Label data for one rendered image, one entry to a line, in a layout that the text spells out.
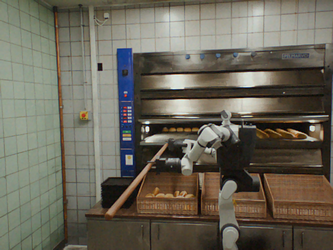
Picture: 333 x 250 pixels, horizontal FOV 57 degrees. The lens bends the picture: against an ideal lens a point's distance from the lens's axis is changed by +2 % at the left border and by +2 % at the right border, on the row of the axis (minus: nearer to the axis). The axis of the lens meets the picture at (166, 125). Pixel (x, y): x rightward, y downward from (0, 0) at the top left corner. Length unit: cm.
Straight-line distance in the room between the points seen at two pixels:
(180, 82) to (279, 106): 102
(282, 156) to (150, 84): 151
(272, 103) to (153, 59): 128
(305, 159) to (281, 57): 103
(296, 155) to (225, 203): 121
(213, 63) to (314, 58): 95
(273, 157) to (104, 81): 191
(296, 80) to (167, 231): 187
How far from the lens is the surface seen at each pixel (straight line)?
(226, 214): 237
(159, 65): 320
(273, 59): 322
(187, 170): 188
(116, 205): 125
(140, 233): 290
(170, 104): 316
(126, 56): 324
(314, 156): 333
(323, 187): 335
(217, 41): 318
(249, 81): 314
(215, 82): 312
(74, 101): 345
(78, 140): 346
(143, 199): 284
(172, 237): 287
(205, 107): 312
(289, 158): 327
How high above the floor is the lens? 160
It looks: 5 degrees down
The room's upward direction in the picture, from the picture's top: 1 degrees counter-clockwise
